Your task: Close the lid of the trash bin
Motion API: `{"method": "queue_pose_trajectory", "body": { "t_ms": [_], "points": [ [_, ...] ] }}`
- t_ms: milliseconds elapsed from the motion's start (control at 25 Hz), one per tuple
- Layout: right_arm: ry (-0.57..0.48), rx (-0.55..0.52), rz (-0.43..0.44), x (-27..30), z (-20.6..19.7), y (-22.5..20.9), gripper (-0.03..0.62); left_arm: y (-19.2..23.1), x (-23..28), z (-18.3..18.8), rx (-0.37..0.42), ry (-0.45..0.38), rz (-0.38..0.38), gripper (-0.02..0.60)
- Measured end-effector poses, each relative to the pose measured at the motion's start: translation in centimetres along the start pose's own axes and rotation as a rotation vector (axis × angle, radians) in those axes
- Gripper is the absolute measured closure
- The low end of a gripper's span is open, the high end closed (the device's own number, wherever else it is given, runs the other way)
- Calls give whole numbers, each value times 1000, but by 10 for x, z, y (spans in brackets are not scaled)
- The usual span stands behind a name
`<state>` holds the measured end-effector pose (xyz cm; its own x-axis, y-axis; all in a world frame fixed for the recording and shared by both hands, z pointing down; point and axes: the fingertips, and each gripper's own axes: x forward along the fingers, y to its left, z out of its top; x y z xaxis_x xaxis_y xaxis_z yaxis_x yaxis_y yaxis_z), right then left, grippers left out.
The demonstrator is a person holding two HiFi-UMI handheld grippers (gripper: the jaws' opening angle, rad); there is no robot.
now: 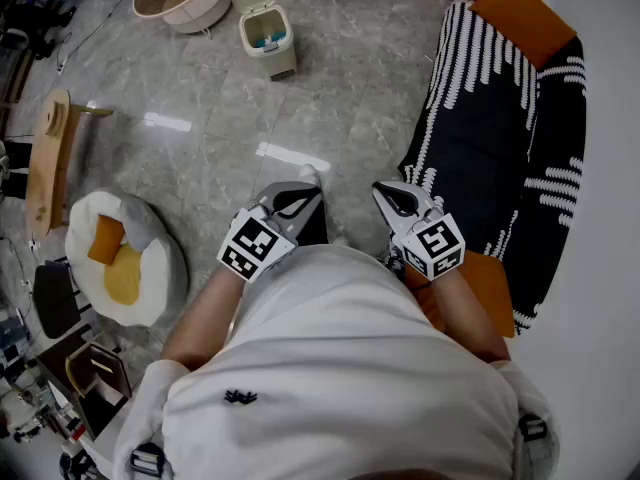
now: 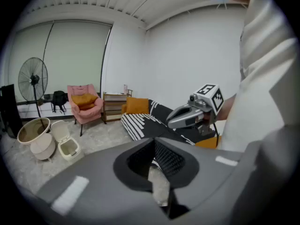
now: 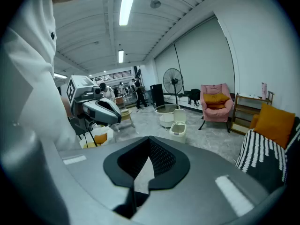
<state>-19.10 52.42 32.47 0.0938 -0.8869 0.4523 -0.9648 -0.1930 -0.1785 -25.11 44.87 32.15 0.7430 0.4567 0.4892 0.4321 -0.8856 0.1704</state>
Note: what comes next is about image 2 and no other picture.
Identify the orange square pillow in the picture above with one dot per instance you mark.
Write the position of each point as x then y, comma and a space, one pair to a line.
137, 105

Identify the wooden shelf cart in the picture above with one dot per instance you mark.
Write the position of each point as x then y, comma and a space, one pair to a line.
112, 107

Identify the person's white shirt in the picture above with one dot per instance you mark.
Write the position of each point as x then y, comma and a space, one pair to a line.
262, 67

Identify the cream round glass-top side table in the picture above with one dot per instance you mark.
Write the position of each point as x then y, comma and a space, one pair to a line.
44, 149

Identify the pink bottle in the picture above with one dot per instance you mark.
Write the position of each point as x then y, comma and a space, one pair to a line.
125, 89

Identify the pink armchair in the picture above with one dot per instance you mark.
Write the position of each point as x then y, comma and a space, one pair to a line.
86, 115

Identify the orange cushion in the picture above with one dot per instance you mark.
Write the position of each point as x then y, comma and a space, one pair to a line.
86, 107
84, 99

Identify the person's right forearm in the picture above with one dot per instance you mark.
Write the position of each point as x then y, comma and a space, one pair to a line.
226, 107

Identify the white roller blind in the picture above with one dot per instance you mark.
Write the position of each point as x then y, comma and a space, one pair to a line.
77, 55
28, 43

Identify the black cabinet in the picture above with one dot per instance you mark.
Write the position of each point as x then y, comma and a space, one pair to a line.
10, 111

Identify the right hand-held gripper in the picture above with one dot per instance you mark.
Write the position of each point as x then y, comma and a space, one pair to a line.
180, 122

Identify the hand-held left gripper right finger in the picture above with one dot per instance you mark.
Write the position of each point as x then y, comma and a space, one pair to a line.
171, 163

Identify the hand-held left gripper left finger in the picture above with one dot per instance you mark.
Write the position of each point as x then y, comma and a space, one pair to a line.
138, 163

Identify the black white striped blanket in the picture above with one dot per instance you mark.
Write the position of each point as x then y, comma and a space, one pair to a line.
150, 125

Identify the black backpack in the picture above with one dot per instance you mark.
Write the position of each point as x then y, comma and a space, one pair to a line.
58, 98

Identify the white window ledge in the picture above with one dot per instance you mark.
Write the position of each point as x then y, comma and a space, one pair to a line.
47, 110

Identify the black standing fan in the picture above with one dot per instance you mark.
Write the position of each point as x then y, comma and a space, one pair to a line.
32, 78

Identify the small white pedal bin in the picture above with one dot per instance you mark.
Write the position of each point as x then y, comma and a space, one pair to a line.
69, 153

